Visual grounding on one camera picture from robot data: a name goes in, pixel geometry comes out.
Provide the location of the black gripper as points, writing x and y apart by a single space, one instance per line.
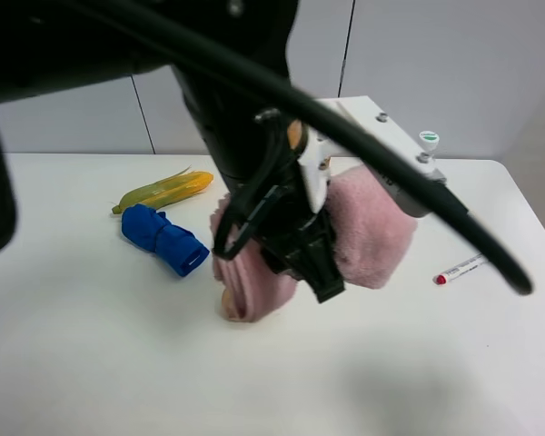
272 208

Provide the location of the pink towel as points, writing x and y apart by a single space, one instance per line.
373 235

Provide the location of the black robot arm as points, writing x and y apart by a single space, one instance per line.
230 61

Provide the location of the red whiteboard marker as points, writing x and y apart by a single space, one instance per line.
458 270

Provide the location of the yellow corn cob toy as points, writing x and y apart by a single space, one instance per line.
170 190

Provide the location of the blue rolled towel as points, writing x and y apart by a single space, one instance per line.
153 232

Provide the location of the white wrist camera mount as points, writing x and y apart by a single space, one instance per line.
432 196

